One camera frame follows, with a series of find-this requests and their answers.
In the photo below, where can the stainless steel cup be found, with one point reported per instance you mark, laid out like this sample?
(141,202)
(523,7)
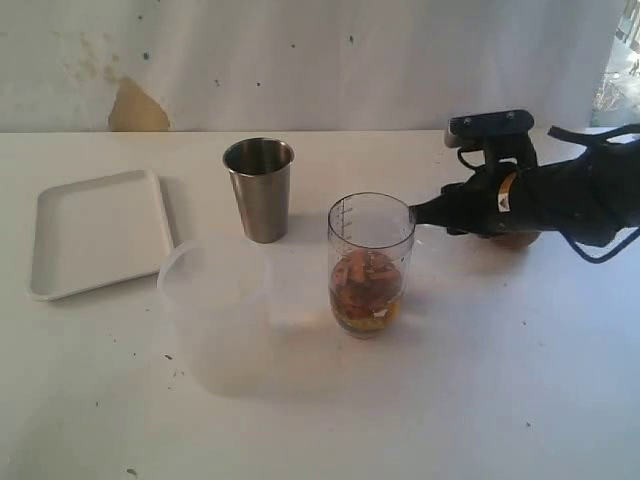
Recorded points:
(259,170)

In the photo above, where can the gold coins and cork pieces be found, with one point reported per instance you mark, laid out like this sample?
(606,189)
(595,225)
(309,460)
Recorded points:
(365,288)

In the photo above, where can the clear plastic shaker cup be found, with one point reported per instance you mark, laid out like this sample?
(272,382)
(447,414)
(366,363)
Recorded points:
(370,240)

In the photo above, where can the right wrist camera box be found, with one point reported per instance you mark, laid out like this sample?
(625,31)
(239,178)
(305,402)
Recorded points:
(470,131)

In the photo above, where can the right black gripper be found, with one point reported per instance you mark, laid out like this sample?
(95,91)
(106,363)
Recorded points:
(494,162)

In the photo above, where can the brown wooden cup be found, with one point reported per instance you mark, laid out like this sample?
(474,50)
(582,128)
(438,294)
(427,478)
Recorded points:
(516,241)

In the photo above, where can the white square tray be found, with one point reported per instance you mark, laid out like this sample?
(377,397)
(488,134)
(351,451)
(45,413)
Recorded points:
(98,232)

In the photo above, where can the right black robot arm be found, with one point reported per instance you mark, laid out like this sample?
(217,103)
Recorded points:
(588,199)

